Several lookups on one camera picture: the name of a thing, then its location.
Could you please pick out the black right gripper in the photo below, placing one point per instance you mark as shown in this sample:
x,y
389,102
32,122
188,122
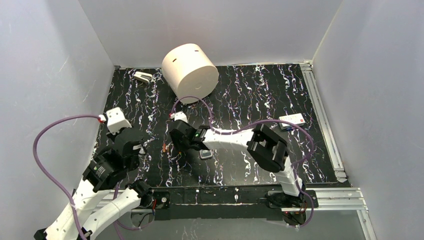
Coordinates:
x,y
177,133

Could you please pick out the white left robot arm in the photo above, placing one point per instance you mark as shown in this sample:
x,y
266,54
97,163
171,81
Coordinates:
x,y
80,220

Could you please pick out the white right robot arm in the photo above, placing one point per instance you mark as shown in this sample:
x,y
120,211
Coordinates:
x,y
267,148

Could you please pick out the small grey remote control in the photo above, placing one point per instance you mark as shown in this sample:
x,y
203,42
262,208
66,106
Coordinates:
x,y
205,154

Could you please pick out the white cylindrical container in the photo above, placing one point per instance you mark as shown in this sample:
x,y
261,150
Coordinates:
x,y
190,73

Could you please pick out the white stapler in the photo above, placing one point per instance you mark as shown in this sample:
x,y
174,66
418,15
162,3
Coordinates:
x,y
143,77

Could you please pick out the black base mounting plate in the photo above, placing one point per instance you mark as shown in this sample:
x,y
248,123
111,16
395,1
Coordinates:
x,y
230,202

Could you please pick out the white battery box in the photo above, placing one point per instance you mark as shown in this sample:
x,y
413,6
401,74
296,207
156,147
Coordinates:
x,y
296,119

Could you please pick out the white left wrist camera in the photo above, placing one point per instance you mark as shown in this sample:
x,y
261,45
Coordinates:
x,y
115,120

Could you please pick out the aluminium frame rail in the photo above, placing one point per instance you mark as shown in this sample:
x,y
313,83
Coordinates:
x,y
335,198

